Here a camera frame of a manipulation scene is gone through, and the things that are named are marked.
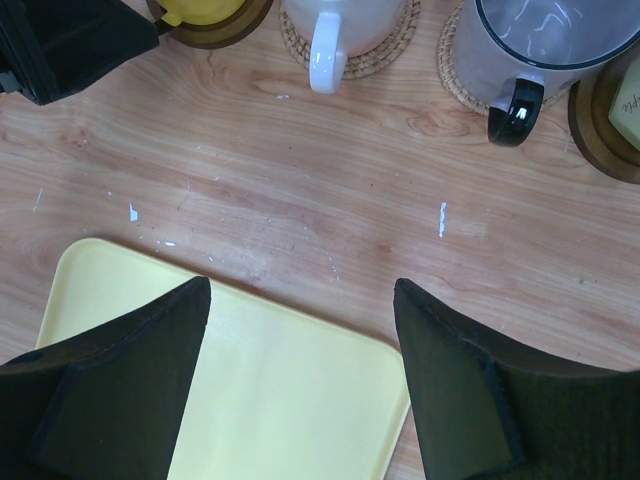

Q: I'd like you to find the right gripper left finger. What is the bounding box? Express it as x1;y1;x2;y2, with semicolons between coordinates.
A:
1;277;211;479

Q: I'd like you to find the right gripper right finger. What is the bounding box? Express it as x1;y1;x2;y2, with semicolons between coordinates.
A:
393;278;639;479

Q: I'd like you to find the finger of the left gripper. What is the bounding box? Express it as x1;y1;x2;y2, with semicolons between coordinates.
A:
1;0;159;105

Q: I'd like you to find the yellow mug black rim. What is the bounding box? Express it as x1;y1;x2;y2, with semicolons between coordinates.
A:
156;0;245;27

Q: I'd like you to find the pink white mug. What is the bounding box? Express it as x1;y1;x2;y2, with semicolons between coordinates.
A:
283;0;406;94

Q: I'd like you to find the woven rattan coaster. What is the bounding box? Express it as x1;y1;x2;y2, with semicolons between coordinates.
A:
437;1;577;115
278;0;421;80

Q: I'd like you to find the dark brown coaster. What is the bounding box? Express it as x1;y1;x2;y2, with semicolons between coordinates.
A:
568;49;639;185

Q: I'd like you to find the pale green mug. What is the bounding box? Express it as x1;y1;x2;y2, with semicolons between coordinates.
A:
609;61;639;150

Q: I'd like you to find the purple mug black rim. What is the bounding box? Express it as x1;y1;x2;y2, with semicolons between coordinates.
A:
452;0;639;147

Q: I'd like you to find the yellow plastic tray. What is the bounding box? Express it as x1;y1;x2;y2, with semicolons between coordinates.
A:
37;238;410;479

